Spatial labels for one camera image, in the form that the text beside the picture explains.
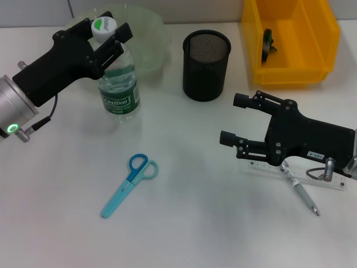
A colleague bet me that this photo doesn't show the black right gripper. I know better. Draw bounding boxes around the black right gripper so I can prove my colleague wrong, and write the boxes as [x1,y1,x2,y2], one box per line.
[219,90,357,170]

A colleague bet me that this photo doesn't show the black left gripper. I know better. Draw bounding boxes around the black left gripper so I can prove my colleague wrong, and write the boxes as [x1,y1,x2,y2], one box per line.
[12,11,134,108]

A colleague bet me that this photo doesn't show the clear bottle with green label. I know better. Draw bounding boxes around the clear bottle with green label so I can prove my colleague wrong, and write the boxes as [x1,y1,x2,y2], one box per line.
[90,16,142,124]

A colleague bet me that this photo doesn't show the green plastic wrapper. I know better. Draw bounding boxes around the green plastic wrapper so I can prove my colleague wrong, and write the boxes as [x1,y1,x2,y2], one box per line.
[261,27,278,64]

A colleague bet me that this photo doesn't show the blue scissors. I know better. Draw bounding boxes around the blue scissors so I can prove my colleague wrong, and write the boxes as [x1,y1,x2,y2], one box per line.
[100,152,160,219]

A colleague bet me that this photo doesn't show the translucent green fruit plate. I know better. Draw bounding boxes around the translucent green fruit plate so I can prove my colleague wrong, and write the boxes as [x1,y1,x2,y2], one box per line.
[64,3,171,80]

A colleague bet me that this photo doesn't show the transparent plastic ruler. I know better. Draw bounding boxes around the transparent plastic ruler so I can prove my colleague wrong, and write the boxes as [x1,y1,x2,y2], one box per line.
[248,160,348,191]

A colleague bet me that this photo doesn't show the grey retractable pen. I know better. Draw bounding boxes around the grey retractable pen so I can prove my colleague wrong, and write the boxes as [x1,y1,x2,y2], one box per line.
[279,160,321,217]

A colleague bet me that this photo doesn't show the black mesh cylinder cup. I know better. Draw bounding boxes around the black mesh cylinder cup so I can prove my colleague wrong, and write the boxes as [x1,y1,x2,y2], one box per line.
[182,30,232,103]

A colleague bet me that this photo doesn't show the yellow plastic storage bin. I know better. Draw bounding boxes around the yellow plastic storage bin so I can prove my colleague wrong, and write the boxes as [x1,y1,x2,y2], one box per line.
[241,0,341,90]

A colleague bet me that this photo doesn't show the right gripper cable with connector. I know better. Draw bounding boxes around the right gripper cable with connector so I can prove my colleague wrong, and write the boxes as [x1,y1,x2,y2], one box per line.
[306,157,337,182]

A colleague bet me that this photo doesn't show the gripper cable with connector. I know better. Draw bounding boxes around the gripper cable with connector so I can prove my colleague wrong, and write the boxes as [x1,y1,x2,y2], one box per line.
[306,157,337,182]
[15,93,59,143]

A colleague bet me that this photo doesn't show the left gripper cable with connector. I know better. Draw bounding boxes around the left gripper cable with connector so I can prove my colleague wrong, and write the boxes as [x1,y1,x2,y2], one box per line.
[15,93,59,143]

